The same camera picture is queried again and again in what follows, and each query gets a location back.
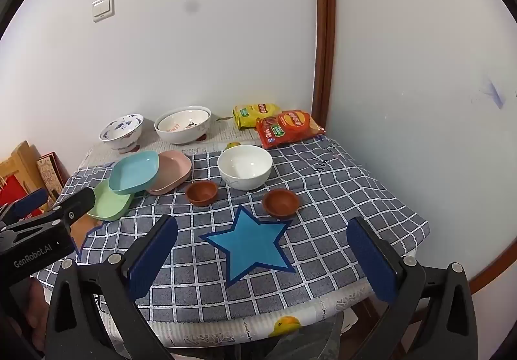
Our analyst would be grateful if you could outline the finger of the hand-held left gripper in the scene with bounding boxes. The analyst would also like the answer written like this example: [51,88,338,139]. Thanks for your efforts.
[8,187,96,237]
[0,187,50,229]

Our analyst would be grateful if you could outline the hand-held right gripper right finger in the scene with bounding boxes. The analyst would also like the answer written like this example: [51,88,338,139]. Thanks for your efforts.
[346,217,479,360]

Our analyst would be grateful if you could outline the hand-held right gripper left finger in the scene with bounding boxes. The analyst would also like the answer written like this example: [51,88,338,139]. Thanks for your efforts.
[44,214,179,360]

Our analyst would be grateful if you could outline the green plate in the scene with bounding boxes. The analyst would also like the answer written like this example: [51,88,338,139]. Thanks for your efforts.
[87,179,135,222]

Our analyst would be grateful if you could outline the blue plate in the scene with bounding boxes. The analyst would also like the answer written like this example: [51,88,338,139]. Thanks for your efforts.
[108,150,160,195]

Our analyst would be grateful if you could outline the small brown bowl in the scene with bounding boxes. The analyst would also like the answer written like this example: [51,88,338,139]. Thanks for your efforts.
[185,181,219,206]
[262,189,301,217]

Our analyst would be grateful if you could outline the pink plate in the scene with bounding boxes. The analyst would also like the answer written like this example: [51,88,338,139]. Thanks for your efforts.
[145,150,193,196]

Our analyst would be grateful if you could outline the plain white bowl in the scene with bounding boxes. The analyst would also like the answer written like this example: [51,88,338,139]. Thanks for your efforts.
[217,144,274,191]

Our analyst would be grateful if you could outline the person's left hand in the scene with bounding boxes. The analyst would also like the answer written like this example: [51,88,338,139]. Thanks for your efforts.
[22,277,52,353]

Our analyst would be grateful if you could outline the red paper bag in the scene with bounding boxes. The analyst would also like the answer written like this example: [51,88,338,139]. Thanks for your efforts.
[0,176,31,219]

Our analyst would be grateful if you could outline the patterned box with red side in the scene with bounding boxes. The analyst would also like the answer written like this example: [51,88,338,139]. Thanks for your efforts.
[36,153,69,196]

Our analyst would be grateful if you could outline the light wooden boards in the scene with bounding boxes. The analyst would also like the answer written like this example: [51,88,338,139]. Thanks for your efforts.
[0,141,53,209]

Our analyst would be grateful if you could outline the grey checked tablecloth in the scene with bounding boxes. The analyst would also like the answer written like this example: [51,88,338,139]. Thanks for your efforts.
[32,136,431,322]

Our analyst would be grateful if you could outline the blue crane-pattern bowl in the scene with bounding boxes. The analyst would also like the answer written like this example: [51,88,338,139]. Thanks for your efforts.
[99,113,145,153]

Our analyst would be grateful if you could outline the large white bowl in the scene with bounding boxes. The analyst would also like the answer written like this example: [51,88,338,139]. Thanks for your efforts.
[154,106,212,144]

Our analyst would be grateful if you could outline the brown wooden baseboard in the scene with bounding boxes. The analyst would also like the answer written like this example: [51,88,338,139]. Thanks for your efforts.
[469,239,517,296]

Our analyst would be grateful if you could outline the white cartoon-print bowl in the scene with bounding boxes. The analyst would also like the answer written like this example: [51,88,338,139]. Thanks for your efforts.
[157,110,210,133]

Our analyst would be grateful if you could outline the red snack bag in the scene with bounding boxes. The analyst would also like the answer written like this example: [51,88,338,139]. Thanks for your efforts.
[256,110,326,149]

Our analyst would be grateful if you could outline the yellow snack bag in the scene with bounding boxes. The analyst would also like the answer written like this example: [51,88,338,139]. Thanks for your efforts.
[232,102,281,130]

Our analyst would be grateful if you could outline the white light switch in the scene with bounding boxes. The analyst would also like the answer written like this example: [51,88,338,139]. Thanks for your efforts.
[92,0,115,22]

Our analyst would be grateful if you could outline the brown wooden door frame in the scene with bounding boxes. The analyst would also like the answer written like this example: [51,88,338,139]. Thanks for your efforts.
[312,0,337,134]

